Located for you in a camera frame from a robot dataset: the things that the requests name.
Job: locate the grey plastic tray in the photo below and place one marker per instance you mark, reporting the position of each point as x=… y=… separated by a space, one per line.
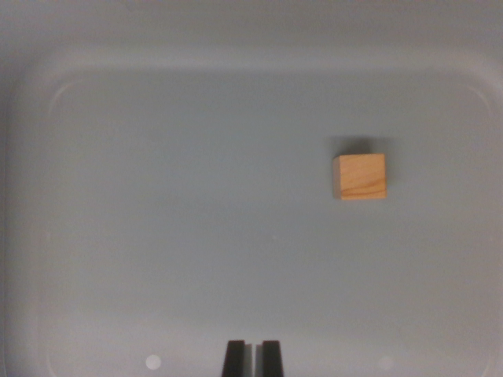
x=196 y=196

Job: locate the wooden cube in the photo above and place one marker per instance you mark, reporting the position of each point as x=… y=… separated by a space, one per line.
x=361 y=176

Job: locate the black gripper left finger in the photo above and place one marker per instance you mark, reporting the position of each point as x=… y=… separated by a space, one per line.
x=236 y=359

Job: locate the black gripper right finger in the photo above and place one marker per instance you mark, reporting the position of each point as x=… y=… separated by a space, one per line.
x=271 y=359

